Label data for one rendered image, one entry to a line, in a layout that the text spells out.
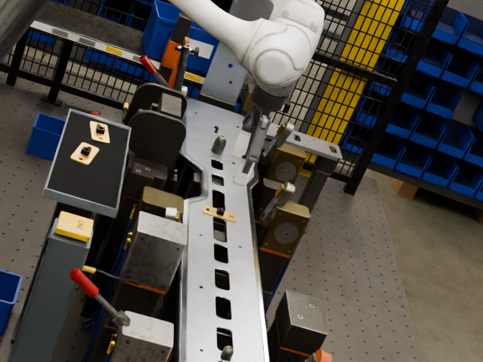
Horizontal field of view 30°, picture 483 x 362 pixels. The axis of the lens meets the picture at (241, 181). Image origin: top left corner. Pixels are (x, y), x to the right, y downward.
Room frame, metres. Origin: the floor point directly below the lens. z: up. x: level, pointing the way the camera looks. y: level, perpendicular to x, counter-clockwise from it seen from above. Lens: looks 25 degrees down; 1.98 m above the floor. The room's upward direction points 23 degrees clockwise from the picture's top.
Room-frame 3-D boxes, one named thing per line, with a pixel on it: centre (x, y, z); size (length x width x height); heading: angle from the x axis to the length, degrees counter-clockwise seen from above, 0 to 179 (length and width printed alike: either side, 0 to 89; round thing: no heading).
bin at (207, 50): (2.75, 0.31, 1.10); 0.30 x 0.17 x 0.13; 110
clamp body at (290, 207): (1.99, -0.15, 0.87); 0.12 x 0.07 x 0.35; 103
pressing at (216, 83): (2.61, 0.17, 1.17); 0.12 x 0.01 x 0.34; 103
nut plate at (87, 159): (1.60, 0.31, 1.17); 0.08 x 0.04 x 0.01; 2
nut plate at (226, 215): (1.89, 0.02, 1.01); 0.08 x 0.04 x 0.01; 103
